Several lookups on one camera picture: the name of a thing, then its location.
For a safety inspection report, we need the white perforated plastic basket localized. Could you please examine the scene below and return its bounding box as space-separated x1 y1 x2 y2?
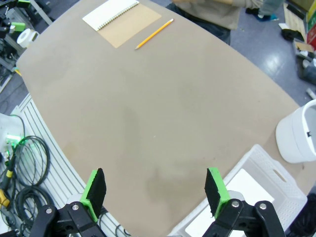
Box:
169 144 308 237

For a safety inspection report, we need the white device with green light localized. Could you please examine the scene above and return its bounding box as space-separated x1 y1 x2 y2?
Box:
0 112 24 159

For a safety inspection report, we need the white paper sheet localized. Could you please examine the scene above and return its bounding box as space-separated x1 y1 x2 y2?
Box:
185 168 276 237

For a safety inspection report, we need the yellow cable connector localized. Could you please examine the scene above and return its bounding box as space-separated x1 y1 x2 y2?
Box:
0 188 11 208

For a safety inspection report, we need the aluminium frame bar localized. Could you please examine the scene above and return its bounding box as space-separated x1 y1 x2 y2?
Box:
30 0 54 26

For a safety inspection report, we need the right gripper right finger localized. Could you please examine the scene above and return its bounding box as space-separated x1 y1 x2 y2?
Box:
202 167 286 237

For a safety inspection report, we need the yellow pencil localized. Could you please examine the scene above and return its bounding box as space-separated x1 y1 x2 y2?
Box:
134 18 174 51

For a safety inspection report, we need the white round trash bin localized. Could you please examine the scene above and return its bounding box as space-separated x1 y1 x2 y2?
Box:
275 99 316 164

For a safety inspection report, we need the red bag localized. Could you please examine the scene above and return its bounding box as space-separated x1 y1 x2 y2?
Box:
306 24 316 48

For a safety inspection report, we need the yellow and green bag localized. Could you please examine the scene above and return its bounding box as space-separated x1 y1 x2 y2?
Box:
305 0 316 28

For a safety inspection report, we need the white tape roll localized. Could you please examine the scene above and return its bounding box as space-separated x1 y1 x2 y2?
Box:
16 28 40 49

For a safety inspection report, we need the spiral notebook with brown cover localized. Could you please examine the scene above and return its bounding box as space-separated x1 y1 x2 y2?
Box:
81 0 162 48

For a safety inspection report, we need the person in beige sweater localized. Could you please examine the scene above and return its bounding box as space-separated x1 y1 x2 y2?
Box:
164 0 265 45

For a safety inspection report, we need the black coiled cable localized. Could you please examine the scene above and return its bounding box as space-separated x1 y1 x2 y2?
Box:
13 135 51 188
14 185 58 224

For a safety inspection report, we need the white ribbed metal platform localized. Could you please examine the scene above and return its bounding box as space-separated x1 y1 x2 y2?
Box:
9 93 129 237

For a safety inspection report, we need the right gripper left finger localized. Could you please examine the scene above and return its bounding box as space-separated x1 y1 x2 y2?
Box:
29 167 110 237

